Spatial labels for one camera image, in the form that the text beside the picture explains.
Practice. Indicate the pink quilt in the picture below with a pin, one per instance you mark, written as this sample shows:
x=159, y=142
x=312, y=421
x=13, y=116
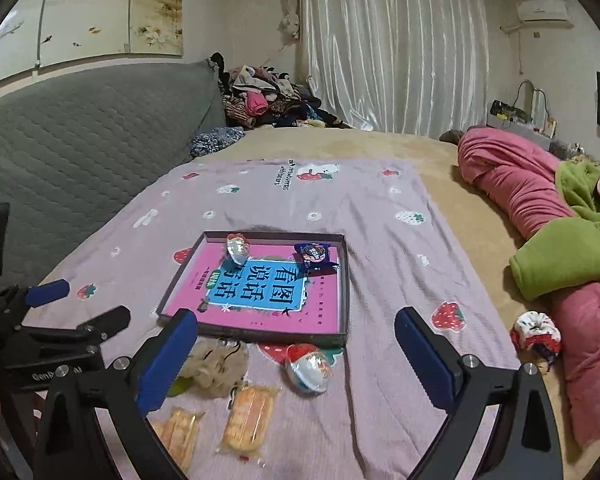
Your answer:
x=520, y=175

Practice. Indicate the clear packet of bread rolls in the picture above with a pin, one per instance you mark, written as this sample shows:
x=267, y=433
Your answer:
x=215, y=360

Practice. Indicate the pile of clothes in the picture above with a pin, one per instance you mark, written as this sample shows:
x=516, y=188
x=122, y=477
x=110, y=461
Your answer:
x=270, y=97

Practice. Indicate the red white egg snack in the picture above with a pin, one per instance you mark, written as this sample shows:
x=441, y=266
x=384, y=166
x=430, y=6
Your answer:
x=307, y=364

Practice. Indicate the white air conditioner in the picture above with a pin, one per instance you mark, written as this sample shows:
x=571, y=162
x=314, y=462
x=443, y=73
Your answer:
x=544, y=11

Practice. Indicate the blue patterned cloth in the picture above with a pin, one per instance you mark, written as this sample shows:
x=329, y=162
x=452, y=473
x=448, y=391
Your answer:
x=215, y=141

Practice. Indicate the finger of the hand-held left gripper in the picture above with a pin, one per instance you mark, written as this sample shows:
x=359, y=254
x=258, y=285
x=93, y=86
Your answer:
x=47, y=292
x=105, y=321

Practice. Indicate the blue cookie packet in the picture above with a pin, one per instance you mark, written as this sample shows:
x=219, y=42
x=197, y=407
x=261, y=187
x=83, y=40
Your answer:
x=314, y=256

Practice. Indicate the white red scrunchie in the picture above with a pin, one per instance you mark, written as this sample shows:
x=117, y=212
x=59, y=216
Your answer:
x=535, y=334

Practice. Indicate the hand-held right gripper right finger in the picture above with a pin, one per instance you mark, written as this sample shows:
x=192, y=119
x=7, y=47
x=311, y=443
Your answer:
x=425, y=360

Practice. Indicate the purple strawberry printed blanket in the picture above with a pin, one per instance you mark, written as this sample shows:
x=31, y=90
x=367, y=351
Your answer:
x=380, y=220

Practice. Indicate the white curtain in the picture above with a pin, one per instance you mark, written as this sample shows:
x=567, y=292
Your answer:
x=390, y=45

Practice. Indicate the orange bread packet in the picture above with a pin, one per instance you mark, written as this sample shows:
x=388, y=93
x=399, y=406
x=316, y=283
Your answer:
x=177, y=427
x=250, y=412

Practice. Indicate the green blanket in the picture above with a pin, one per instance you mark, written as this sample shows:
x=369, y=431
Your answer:
x=570, y=245

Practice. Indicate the grey quilted cover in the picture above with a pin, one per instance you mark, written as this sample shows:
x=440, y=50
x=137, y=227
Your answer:
x=90, y=135

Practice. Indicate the hanging white fabric bundle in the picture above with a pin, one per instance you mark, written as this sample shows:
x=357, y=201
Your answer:
x=290, y=22

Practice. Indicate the cluttered desk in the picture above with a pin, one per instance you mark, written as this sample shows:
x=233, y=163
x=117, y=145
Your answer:
x=520, y=122

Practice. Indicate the wall poster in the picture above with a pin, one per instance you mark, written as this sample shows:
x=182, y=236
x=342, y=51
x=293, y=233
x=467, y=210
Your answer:
x=105, y=5

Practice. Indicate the brown cloth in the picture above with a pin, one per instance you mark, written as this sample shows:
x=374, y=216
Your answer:
x=451, y=135

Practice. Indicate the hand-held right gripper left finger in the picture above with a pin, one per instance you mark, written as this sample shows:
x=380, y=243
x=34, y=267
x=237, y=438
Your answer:
x=167, y=360

